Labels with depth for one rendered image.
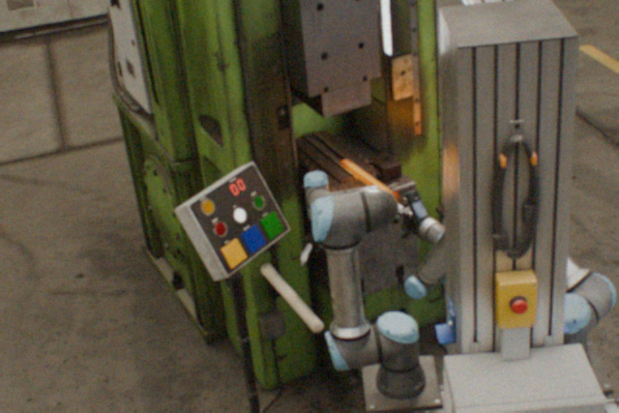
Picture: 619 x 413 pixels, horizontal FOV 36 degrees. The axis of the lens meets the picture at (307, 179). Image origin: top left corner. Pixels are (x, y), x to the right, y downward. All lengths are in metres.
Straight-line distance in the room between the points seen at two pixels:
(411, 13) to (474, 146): 1.65
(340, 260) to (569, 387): 0.71
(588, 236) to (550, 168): 2.96
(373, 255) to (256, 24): 1.04
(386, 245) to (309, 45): 0.91
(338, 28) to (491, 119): 1.40
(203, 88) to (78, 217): 2.07
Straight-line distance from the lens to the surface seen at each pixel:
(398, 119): 3.80
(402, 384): 2.84
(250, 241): 3.25
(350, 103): 3.48
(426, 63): 3.79
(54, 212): 5.78
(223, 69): 3.36
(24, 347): 4.75
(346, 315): 2.69
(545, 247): 2.23
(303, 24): 3.28
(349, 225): 2.54
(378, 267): 3.80
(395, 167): 3.70
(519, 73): 2.01
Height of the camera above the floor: 2.76
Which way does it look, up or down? 29 degrees down
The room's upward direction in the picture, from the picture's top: 6 degrees counter-clockwise
